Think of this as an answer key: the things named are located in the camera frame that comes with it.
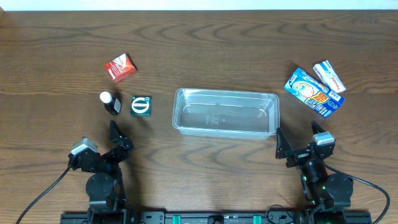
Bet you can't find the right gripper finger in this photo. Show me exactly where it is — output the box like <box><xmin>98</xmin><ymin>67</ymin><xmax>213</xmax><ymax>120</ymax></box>
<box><xmin>311</xmin><ymin>120</ymin><xmax>325</xmax><ymax>134</ymax></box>
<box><xmin>275</xmin><ymin>128</ymin><xmax>292</xmax><ymax>159</ymax></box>

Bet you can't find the blue cooling patch box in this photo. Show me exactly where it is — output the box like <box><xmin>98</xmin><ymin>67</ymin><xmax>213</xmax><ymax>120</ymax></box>
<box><xmin>284</xmin><ymin>68</ymin><xmax>345</xmax><ymax>118</ymax></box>

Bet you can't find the white Panadol box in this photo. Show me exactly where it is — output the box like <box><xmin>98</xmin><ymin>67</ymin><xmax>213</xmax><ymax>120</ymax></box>
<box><xmin>313</xmin><ymin>60</ymin><xmax>346</xmax><ymax>93</ymax></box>

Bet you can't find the red small box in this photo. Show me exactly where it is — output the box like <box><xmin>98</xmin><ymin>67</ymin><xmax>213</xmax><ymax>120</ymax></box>
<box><xmin>104</xmin><ymin>53</ymin><xmax>137</xmax><ymax>83</ymax></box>

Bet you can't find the clear plastic container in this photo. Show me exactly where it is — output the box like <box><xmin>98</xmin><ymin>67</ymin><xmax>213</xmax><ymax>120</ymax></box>
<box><xmin>172</xmin><ymin>88</ymin><xmax>280</xmax><ymax>139</ymax></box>

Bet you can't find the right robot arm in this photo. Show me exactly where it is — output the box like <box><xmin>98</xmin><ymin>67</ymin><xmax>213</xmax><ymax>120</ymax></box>
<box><xmin>275</xmin><ymin>121</ymin><xmax>353</xmax><ymax>223</ymax></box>

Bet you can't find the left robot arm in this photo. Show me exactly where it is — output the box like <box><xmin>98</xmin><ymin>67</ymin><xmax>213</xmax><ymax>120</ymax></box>
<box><xmin>68</xmin><ymin>120</ymin><xmax>134</xmax><ymax>223</ymax></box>

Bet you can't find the dark bottle white cap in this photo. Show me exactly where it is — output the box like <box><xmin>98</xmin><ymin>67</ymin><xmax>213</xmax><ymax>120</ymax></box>
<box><xmin>99</xmin><ymin>91</ymin><xmax>122</xmax><ymax>116</ymax></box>

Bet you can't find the green Zam-Buk tin box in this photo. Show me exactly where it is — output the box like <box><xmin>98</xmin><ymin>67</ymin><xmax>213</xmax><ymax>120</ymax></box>
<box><xmin>130</xmin><ymin>96</ymin><xmax>152</xmax><ymax>117</ymax></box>

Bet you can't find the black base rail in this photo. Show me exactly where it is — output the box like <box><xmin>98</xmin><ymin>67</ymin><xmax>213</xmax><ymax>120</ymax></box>
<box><xmin>60</xmin><ymin>208</ymin><xmax>372</xmax><ymax>224</ymax></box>

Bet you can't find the left black cable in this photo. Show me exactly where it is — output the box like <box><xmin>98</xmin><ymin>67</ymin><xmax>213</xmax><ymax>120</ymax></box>
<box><xmin>15</xmin><ymin>166</ymin><xmax>72</xmax><ymax>224</ymax></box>

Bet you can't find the black cable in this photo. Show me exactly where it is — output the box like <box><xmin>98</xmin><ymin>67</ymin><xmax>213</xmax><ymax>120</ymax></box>
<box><xmin>15</xmin><ymin>166</ymin><xmax>72</xmax><ymax>224</ymax></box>
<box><xmin>323</xmin><ymin>162</ymin><xmax>391</xmax><ymax>224</ymax></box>

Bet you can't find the right black cable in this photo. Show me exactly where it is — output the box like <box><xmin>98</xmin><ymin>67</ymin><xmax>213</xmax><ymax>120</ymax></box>
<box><xmin>323</xmin><ymin>162</ymin><xmax>391</xmax><ymax>224</ymax></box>

